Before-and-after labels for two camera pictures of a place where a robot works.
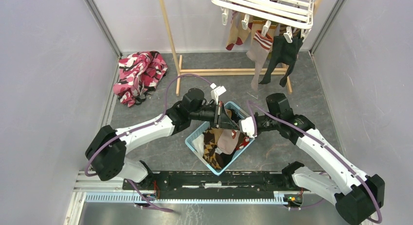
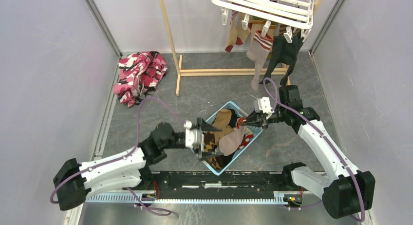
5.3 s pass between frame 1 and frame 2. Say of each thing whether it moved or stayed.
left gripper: moved
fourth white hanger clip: stayed
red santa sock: stayed
